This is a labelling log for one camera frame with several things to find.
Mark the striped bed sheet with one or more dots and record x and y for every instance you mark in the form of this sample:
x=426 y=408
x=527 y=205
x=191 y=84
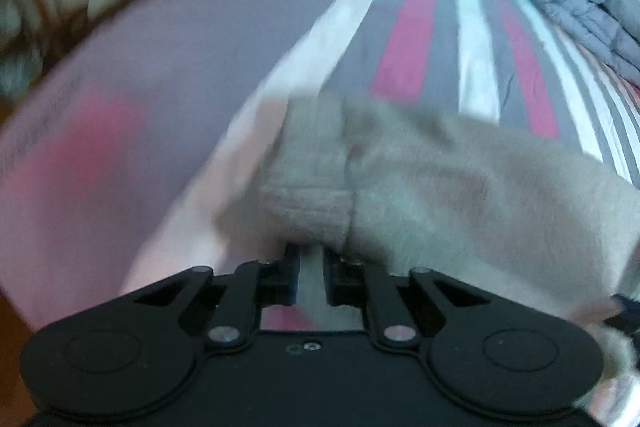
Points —
x=92 y=161

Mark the wooden chair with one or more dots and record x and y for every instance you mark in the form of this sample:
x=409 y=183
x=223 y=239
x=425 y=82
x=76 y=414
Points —
x=49 y=28

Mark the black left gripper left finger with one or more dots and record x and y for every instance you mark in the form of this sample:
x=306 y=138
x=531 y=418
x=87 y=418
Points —
x=278 y=279

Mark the grey fleece pants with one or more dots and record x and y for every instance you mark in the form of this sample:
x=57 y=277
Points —
x=501 y=209

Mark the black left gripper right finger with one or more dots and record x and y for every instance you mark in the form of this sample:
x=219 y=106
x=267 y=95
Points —
x=343 y=280

